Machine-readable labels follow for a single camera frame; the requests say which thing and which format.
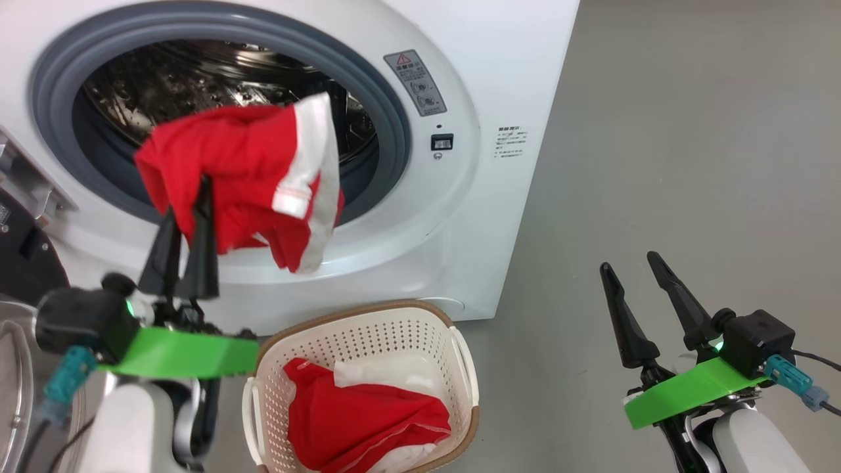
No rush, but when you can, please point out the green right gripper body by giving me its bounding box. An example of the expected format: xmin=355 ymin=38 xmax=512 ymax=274
xmin=624 ymin=358 xmax=769 ymax=431

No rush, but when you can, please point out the stainless steel washing machine drum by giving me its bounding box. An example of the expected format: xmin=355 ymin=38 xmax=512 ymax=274
xmin=82 ymin=39 xmax=379 ymax=166

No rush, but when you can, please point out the cream perforated laundry basket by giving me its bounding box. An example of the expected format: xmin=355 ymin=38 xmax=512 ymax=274
xmin=242 ymin=300 xmax=480 ymax=473

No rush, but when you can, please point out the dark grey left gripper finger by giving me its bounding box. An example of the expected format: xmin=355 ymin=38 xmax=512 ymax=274
xmin=176 ymin=176 xmax=221 ymax=302
xmin=137 ymin=207 xmax=182 ymax=297

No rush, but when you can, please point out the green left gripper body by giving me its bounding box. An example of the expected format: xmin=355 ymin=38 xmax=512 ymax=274
xmin=99 ymin=299 xmax=261 ymax=380

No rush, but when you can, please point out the white washing machine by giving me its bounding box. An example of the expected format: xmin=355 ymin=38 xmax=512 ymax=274
xmin=0 ymin=0 xmax=581 ymax=337

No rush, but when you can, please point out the black round washer door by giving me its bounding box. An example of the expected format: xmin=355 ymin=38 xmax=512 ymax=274
xmin=0 ymin=187 xmax=87 ymax=473

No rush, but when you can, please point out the red white garment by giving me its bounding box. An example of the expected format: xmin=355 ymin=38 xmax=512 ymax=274
xmin=135 ymin=92 xmax=346 ymax=275
xmin=283 ymin=357 xmax=453 ymax=473

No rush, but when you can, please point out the black cable teal connector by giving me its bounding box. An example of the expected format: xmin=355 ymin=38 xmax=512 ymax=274
xmin=16 ymin=346 xmax=98 ymax=473
xmin=762 ymin=350 xmax=841 ymax=417

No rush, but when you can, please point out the grey warning sticker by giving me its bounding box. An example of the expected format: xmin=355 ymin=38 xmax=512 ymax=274
xmin=383 ymin=49 xmax=448 ymax=118

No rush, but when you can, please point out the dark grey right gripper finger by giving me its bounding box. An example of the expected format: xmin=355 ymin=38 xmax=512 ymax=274
xmin=647 ymin=251 xmax=720 ymax=351
xmin=599 ymin=262 xmax=661 ymax=369

